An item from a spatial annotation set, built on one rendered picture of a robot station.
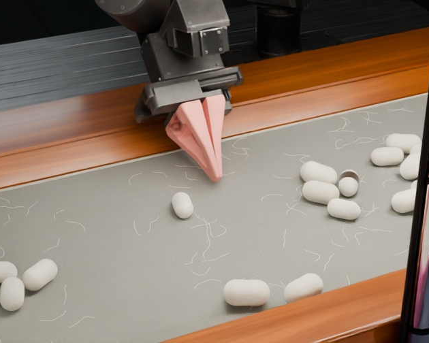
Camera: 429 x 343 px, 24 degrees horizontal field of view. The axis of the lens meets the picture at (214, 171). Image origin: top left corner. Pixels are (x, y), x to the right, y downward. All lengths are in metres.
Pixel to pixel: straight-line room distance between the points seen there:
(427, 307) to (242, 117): 0.40
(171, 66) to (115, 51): 0.49
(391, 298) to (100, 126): 0.39
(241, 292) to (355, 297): 0.09
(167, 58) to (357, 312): 0.33
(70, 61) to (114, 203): 0.50
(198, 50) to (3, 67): 0.56
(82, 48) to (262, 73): 0.39
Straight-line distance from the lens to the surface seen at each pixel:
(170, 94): 0.95
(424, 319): 0.76
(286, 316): 0.78
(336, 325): 0.77
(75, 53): 1.45
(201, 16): 0.92
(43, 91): 1.34
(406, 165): 0.99
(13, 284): 0.83
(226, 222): 0.92
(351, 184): 0.96
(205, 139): 0.96
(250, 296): 0.81
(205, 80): 0.98
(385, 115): 1.13
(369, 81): 1.15
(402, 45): 1.24
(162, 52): 0.97
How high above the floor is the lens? 1.25
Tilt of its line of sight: 31 degrees down
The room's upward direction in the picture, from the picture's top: straight up
